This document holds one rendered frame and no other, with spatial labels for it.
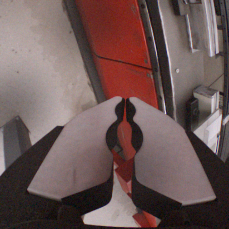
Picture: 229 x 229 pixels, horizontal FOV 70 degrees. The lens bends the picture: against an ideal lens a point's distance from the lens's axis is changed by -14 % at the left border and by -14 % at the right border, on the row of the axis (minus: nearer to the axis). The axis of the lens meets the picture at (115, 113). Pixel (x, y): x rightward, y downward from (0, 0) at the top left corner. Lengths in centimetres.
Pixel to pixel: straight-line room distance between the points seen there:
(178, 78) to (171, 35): 16
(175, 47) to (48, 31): 91
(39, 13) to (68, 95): 64
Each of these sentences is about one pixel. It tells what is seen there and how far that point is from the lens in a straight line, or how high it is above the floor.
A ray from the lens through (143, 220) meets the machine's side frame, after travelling 293.
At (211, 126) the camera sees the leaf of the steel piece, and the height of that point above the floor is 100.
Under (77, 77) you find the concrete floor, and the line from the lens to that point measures 142.
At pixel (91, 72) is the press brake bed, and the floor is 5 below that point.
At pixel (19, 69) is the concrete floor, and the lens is 132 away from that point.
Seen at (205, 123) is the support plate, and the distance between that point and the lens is 70.
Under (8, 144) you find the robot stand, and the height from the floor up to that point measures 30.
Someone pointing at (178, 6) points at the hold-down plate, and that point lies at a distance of 64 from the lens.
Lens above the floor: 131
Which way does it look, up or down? 51 degrees down
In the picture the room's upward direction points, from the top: 124 degrees clockwise
